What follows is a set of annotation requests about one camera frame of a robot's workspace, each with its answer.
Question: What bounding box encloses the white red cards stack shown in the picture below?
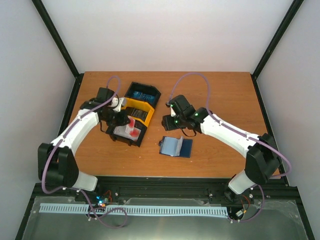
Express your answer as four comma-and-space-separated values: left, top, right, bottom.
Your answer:
113, 116, 141, 141

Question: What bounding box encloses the blue leather card holder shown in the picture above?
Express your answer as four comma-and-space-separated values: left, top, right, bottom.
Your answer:
158, 136, 193, 158

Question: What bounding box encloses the yellow bin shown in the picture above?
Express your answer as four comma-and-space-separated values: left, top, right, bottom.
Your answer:
123, 97, 155, 127

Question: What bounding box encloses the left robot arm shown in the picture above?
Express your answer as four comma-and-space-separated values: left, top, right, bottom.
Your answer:
37, 87, 130, 202

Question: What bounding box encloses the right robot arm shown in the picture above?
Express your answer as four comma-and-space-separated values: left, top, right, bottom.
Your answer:
161, 95, 282, 195

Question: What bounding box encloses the dark cards stack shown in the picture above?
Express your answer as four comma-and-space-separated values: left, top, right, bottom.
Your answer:
130, 108, 148, 121

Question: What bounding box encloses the blue cards stack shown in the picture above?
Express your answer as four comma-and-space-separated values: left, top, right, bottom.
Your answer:
132, 91, 155, 103

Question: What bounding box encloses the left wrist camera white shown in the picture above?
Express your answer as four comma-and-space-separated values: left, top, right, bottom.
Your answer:
110, 96, 127, 112

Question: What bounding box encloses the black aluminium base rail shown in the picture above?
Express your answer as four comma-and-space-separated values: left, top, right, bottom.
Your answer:
32, 175, 300, 208

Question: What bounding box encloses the light blue cable duct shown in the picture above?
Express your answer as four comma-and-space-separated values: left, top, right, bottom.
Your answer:
39, 203, 228, 218

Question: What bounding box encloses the black frame post left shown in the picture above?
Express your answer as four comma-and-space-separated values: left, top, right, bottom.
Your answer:
31, 0, 81, 79

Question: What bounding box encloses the black frame post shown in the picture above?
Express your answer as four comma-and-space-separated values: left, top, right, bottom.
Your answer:
251, 0, 305, 77
31, 0, 81, 79

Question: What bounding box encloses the black frame post right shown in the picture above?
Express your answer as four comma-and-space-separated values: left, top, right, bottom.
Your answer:
251, 0, 305, 77

